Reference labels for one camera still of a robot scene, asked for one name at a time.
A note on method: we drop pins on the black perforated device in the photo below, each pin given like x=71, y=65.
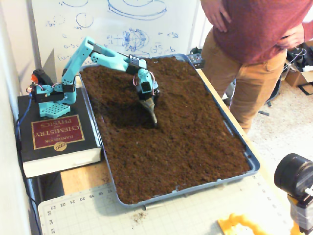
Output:
x=195, y=60

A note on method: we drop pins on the grey gridded cutting mat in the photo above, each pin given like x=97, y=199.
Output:
x=171, y=218

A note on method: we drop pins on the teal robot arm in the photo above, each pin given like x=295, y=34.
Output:
x=78, y=57

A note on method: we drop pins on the cardboard box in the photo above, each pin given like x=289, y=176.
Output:
x=297, y=77

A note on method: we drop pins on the whiteboard with blue sketches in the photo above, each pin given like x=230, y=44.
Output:
x=110, y=24

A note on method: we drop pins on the yellow grey camera stand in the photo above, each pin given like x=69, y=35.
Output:
x=302, y=215

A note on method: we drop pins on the black tangled equipment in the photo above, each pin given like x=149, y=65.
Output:
x=297, y=57

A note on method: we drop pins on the yellow plastic frame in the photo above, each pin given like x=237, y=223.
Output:
x=234, y=219

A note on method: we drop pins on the person in red sweater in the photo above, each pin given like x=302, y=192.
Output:
x=256, y=29

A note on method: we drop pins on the silver metal rod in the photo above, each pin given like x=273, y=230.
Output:
x=152, y=207

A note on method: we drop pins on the brown soil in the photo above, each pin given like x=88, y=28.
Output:
x=176, y=147

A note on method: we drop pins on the person's left forearm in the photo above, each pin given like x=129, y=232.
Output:
x=308, y=30

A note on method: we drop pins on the small black floor scrap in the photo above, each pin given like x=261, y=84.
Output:
x=262, y=112

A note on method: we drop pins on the black chemistry handbook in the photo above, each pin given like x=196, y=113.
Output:
x=61, y=132

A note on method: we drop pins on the silver blade gripper finger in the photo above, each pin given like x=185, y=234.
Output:
x=151, y=110

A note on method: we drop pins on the black round camera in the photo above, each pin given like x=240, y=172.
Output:
x=292, y=175

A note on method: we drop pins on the person's right hand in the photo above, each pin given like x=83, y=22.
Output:
x=218, y=16

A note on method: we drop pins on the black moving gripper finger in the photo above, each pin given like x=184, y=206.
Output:
x=156, y=98

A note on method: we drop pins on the blue plastic tray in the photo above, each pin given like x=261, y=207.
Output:
x=255, y=167

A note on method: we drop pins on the person's left hand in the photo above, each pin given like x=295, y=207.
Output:
x=293, y=38

